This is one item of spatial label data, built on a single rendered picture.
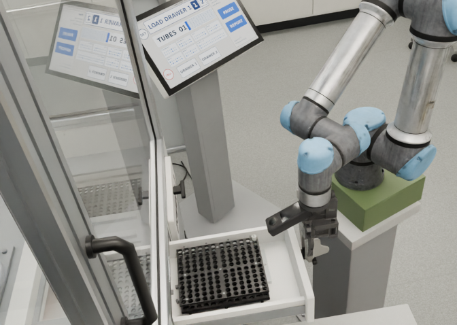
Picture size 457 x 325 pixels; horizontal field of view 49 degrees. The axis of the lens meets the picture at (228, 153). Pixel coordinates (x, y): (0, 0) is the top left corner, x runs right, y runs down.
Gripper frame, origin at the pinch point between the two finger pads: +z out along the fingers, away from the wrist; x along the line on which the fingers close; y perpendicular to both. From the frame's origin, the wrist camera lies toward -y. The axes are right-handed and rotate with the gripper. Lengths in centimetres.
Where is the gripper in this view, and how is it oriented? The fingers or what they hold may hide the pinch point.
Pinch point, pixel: (305, 253)
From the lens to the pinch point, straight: 134.3
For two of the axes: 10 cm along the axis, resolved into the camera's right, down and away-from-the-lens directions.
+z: 0.9, 7.6, 6.4
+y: 9.9, -1.5, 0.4
